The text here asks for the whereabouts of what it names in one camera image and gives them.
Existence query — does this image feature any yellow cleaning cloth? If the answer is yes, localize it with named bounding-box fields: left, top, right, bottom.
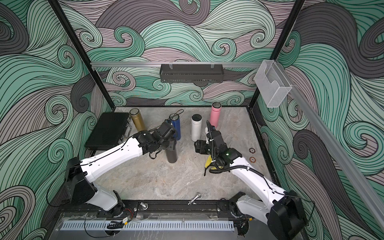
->
left=204, top=156, right=222, bottom=177

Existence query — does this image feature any black wall shelf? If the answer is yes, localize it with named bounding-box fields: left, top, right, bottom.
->
left=160, top=64, right=224, bottom=84

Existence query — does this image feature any gold thermos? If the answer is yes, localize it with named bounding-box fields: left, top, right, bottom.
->
left=129, top=108, right=147, bottom=132

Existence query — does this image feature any white thermos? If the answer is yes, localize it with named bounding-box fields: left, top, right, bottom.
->
left=191, top=114, right=202, bottom=142

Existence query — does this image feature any clear plastic wall holder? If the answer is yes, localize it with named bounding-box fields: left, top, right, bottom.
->
left=254, top=60, right=292, bottom=108

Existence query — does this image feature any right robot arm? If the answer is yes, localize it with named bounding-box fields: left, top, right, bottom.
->
left=194, top=124, right=308, bottom=240

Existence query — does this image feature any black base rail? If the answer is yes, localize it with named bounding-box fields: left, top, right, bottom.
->
left=59, top=199, right=298, bottom=220

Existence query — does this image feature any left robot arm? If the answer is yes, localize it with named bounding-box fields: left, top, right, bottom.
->
left=65, top=120, right=177, bottom=217

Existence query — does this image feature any black case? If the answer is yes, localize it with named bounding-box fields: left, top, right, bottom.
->
left=85, top=113, right=130, bottom=151

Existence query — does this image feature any black thermos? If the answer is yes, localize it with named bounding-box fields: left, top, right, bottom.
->
left=165, top=138, right=178, bottom=164

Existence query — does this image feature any pink thermos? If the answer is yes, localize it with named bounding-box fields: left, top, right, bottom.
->
left=210, top=102, right=222, bottom=129

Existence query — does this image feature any white slotted cable duct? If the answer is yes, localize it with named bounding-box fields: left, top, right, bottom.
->
left=60, top=220, right=235, bottom=232

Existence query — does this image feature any blue thermos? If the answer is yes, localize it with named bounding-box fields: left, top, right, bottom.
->
left=169, top=113, right=181, bottom=141

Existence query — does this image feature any silver bolt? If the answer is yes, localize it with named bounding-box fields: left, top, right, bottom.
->
left=188, top=193, right=202, bottom=205

